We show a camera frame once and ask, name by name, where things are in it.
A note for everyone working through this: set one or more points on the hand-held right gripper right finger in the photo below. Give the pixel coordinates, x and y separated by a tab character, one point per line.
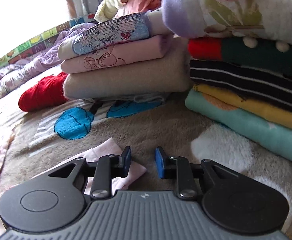
160	162

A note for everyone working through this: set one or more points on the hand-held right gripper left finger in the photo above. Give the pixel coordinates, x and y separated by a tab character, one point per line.
127	161

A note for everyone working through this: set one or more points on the pink printed garment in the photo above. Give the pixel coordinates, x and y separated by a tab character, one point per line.
96	152

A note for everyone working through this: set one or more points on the brown cartoon printed blanket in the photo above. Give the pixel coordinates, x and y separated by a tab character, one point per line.
161	125

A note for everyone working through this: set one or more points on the beige folded garment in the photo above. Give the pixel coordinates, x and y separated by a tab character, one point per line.
136	80

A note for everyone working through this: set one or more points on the black striped sweater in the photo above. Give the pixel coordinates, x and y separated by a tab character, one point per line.
235	80

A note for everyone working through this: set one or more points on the pink cartoon print top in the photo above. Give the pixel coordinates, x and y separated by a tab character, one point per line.
141	50

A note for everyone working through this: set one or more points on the yellow folded garment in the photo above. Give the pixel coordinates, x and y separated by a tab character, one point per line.
260	107

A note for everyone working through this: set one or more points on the cream sequined top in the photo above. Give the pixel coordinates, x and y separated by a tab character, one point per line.
106	33

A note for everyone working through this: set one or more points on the purple quilt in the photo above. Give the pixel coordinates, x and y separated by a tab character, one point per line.
23	70

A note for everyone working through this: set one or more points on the red green pompom sweater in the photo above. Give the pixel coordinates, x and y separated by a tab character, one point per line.
248	52

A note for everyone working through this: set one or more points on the colourful play mat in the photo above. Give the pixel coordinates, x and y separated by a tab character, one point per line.
36	40

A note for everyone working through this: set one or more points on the white fleece flower garment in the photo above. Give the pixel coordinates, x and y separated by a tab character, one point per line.
273	10

